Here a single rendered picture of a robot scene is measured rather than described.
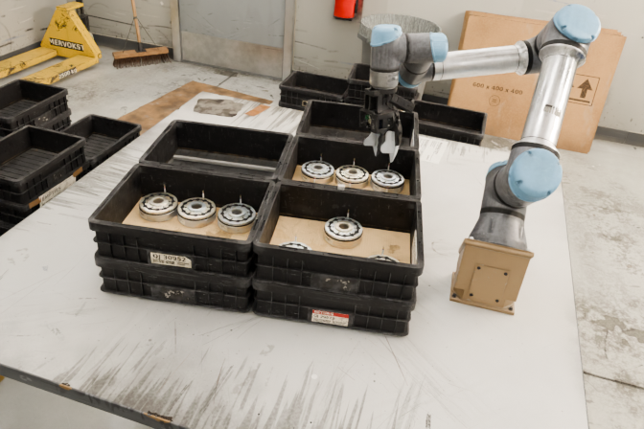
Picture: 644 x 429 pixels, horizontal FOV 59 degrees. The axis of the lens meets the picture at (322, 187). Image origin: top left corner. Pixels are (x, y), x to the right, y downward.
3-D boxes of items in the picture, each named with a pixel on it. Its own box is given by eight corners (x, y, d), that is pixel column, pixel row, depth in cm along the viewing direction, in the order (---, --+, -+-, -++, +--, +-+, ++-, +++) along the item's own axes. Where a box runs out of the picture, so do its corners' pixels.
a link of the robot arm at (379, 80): (384, 64, 152) (406, 70, 147) (383, 81, 154) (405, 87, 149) (363, 68, 148) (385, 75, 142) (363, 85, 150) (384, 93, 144)
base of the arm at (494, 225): (515, 259, 156) (519, 225, 158) (535, 253, 141) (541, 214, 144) (460, 246, 157) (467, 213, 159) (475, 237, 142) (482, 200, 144)
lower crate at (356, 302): (408, 265, 166) (415, 232, 160) (408, 341, 140) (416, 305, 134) (273, 246, 169) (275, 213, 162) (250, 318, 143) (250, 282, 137)
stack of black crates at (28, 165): (45, 210, 270) (27, 124, 246) (101, 224, 263) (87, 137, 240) (-22, 259, 237) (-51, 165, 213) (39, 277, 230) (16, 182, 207)
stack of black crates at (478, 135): (470, 186, 319) (488, 112, 296) (465, 214, 295) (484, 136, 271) (400, 170, 328) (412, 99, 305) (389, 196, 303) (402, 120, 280)
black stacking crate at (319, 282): (414, 236, 160) (421, 201, 154) (415, 307, 135) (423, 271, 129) (275, 216, 163) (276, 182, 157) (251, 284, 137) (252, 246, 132)
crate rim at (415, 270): (420, 207, 155) (422, 199, 154) (423, 278, 130) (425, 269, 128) (276, 188, 158) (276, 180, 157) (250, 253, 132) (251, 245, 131)
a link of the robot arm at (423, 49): (436, 46, 155) (396, 47, 154) (448, 26, 144) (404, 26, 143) (439, 73, 153) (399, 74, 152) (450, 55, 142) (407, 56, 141)
